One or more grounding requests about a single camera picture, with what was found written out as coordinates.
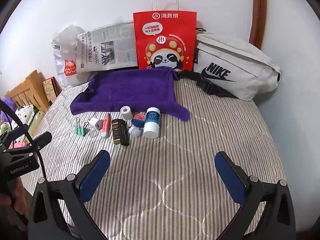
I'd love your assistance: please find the white tape roll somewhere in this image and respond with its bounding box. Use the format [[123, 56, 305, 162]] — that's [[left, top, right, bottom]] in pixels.
[[120, 105, 133, 120]]

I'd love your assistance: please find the brown patterned box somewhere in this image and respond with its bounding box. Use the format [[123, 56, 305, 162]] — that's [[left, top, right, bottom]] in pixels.
[[42, 77, 62, 103]]

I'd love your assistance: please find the wooden headboard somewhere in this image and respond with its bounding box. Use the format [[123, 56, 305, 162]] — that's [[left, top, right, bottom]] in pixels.
[[5, 70, 49, 113]]

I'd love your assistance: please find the person's left hand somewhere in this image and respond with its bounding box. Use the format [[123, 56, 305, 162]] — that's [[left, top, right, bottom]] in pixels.
[[0, 177, 27, 230]]

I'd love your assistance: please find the orange blue correction tape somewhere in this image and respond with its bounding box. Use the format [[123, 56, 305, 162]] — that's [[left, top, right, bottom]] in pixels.
[[131, 112, 147, 128]]

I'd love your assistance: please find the green binder clip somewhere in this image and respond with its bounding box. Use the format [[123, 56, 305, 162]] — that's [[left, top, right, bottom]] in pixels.
[[74, 117, 91, 137]]

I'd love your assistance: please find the black gold tube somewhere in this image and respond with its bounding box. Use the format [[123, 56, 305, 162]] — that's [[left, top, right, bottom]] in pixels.
[[111, 119, 124, 144]]

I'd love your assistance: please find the wooden door frame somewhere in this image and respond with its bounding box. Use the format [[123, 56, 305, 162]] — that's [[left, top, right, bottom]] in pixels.
[[249, 0, 267, 50]]

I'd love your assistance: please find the pink highlighter pen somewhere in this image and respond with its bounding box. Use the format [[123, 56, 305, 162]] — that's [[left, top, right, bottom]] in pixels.
[[101, 113, 112, 139]]

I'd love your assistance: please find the white spotted cushion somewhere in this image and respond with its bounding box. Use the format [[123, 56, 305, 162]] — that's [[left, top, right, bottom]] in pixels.
[[15, 105, 34, 125]]

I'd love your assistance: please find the black cable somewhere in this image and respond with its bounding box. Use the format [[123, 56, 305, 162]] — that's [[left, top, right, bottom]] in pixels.
[[0, 99, 48, 180]]

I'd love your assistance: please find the purple towel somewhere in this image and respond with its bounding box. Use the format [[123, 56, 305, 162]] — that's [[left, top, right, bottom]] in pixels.
[[70, 67, 190, 122]]

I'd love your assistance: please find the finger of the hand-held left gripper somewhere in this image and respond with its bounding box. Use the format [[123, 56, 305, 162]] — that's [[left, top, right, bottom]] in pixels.
[[29, 132, 52, 153]]

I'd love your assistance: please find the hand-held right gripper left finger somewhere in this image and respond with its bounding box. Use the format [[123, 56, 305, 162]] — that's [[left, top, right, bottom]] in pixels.
[[27, 150, 111, 240]]

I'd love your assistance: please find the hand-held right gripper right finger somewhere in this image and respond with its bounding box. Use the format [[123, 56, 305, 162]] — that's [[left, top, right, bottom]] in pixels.
[[214, 151, 297, 240]]

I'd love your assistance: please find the striped bedsheet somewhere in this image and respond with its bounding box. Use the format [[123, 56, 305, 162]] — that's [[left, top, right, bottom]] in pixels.
[[20, 79, 287, 240]]

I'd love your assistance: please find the red paper bag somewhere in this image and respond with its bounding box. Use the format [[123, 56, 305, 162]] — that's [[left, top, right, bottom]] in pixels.
[[132, 0, 197, 72]]

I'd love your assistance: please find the white plastic bag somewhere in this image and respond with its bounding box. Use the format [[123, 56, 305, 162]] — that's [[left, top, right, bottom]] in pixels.
[[51, 24, 91, 88]]

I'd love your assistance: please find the folded newspaper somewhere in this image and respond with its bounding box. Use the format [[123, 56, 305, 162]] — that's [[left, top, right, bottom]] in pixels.
[[77, 21, 138, 73]]

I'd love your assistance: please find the blue white bottle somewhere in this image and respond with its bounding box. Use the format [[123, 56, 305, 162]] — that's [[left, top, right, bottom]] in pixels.
[[143, 107, 160, 139]]

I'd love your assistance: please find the white waist bag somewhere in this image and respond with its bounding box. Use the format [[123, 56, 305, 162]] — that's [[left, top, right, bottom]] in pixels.
[[180, 27, 282, 102]]

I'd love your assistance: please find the white charger plug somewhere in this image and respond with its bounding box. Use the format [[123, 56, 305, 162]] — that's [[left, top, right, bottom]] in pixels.
[[89, 117, 102, 132]]

